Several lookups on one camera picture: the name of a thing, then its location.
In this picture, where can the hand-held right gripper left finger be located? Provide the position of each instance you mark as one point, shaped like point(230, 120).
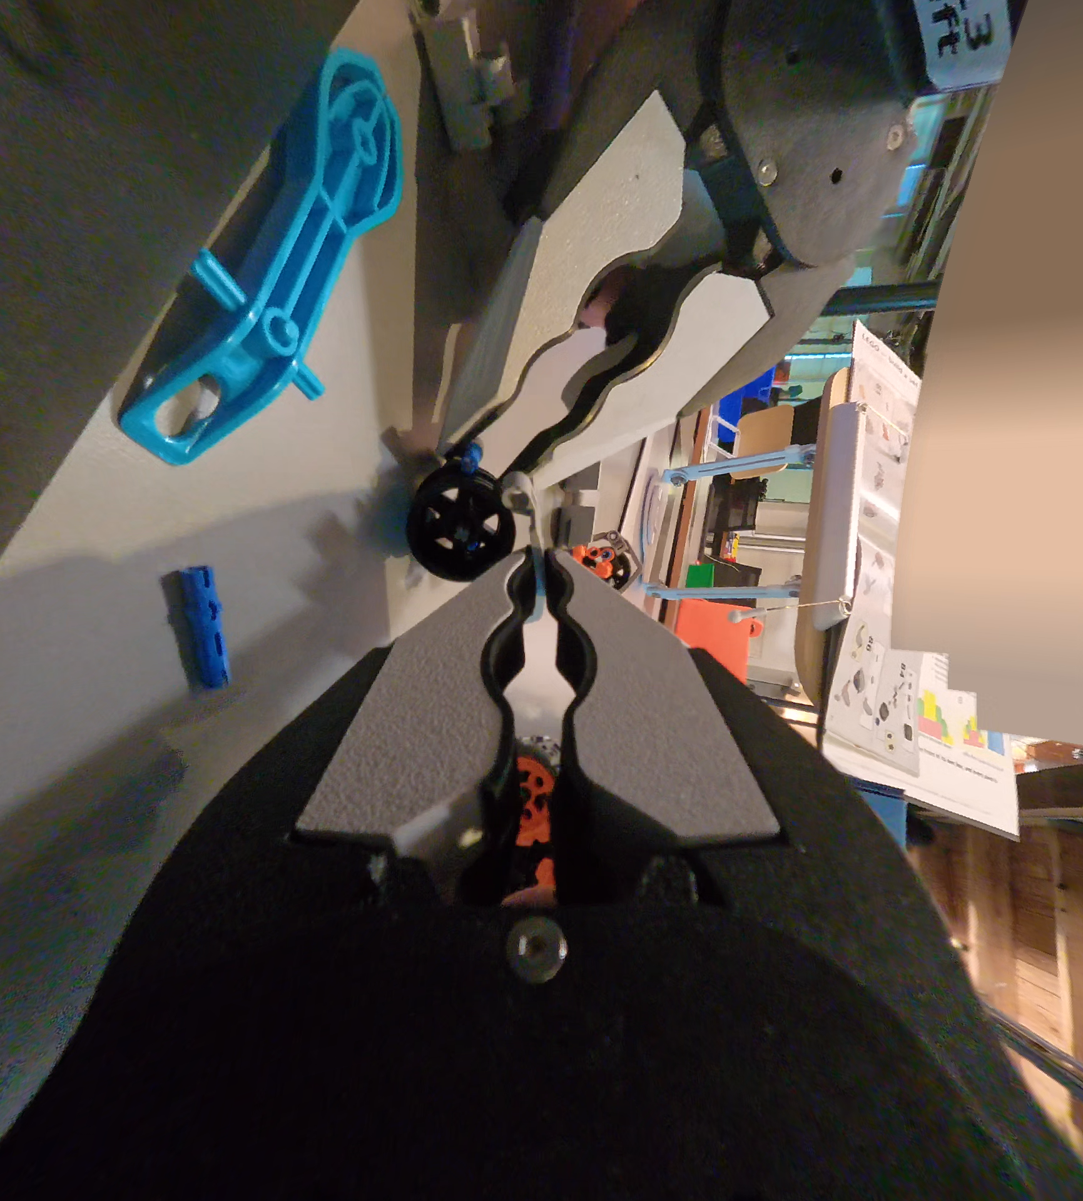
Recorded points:
point(411, 733)

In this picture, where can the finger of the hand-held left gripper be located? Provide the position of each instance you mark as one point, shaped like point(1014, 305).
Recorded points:
point(580, 217)
point(711, 330)

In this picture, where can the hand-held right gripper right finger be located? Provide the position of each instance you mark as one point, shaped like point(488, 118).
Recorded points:
point(665, 733)

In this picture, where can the grey axle connector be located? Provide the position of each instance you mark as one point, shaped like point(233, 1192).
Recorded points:
point(520, 496)

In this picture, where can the orange storage bin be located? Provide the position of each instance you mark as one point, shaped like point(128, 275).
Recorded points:
point(711, 639)

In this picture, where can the large grey tracked brick vehicle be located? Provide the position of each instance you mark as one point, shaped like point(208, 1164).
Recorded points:
point(538, 789)

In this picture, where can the green storage bin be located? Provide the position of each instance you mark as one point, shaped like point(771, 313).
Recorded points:
point(702, 575)

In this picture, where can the small grey orange brick assembly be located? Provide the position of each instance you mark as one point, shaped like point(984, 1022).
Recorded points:
point(609, 559)

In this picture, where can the blue connector pin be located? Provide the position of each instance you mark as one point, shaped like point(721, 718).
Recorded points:
point(205, 626)

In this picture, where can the white stand platform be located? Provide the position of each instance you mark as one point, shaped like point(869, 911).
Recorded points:
point(839, 564)

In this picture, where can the instruction booklet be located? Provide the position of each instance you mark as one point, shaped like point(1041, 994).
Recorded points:
point(936, 733)

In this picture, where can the beige panel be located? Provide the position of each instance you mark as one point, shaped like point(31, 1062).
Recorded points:
point(1049, 376)

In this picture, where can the light blue paddle piece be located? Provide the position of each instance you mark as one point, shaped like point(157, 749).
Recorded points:
point(280, 330)

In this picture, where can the black dimpled foam mat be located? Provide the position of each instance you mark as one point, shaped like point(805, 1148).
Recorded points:
point(55, 188)

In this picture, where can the grey bracket brick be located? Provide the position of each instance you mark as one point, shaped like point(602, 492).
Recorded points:
point(467, 76)

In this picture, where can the metal rail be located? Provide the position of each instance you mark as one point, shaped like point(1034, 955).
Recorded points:
point(1067, 1070)

